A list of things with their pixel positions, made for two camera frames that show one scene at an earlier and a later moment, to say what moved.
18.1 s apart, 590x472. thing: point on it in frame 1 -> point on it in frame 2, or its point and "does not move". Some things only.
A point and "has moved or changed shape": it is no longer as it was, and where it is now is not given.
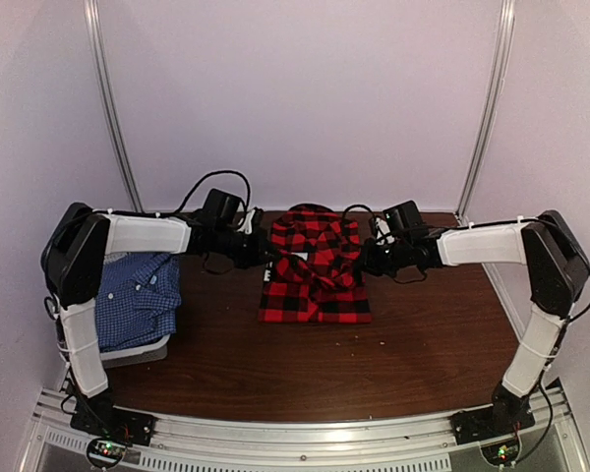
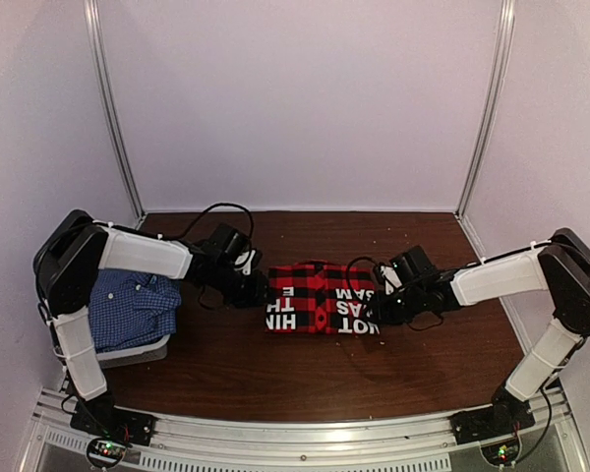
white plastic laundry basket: (150, 351) does not move
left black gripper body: (246, 253) -> (236, 290)
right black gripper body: (386, 262) -> (402, 310)
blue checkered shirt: (139, 299) does not move
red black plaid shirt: (315, 273) has moved or changed shape
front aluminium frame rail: (302, 442) does not move
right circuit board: (501, 453) does not move
